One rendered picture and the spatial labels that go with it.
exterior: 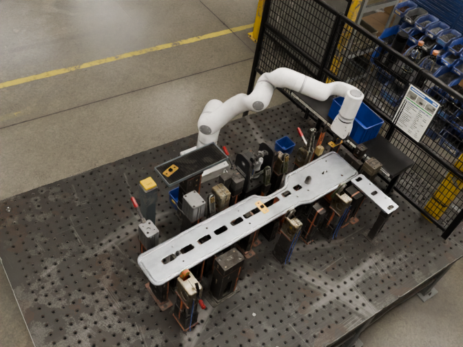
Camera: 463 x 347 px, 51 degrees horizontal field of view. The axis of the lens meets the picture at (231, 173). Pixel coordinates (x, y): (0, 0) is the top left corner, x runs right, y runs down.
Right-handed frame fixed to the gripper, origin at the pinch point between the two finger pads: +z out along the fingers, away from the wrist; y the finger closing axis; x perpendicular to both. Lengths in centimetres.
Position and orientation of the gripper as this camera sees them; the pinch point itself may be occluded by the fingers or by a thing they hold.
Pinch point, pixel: (336, 139)
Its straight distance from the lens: 263.4
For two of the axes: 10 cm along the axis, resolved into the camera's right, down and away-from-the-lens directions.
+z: -1.3, 6.6, 7.4
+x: 7.8, -3.9, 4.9
